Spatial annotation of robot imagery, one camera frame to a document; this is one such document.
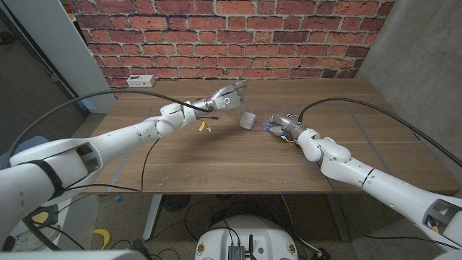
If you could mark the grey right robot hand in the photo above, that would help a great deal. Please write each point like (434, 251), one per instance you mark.
(288, 122)

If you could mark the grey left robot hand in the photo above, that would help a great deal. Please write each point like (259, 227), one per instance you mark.
(227, 99)

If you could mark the clear cellophane sheet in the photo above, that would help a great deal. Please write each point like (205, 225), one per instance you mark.
(243, 108)

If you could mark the small white cube box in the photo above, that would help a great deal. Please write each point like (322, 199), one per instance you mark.
(248, 121)

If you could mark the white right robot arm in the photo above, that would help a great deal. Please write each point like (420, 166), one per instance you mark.
(361, 173)

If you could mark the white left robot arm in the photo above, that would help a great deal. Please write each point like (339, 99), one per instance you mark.
(119, 137)

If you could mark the small grey electronics box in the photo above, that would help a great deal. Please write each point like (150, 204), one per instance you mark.
(236, 252)

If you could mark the red brick print backdrop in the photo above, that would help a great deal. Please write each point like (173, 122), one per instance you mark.
(231, 36)

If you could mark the white power strip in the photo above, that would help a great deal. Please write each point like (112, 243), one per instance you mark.
(140, 81)

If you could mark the white robot torso base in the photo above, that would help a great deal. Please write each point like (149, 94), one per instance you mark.
(267, 231)

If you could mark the dark grey table leg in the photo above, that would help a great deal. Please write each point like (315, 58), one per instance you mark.
(339, 224)

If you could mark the round black floor fan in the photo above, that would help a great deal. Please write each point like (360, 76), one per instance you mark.
(177, 202)

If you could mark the short black antenna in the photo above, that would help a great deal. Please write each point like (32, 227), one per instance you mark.
(250, 243)

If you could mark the white table leg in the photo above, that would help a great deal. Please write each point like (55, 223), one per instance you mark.
(151, 216)

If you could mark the small blue cap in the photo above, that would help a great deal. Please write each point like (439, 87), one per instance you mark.
(118, 198)

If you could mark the white cabinet panel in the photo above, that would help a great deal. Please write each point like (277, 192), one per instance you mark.
(65, 36)

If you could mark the yellow curved floor object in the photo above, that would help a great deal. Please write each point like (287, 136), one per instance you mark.
(104, 236)

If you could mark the black yellow foot pedal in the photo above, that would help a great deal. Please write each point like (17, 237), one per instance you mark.
(50, 213)

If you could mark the white robot chest rim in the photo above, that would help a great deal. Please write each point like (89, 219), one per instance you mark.
(72, 255)

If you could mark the white sneaker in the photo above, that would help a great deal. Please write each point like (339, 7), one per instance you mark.
(36, 240)

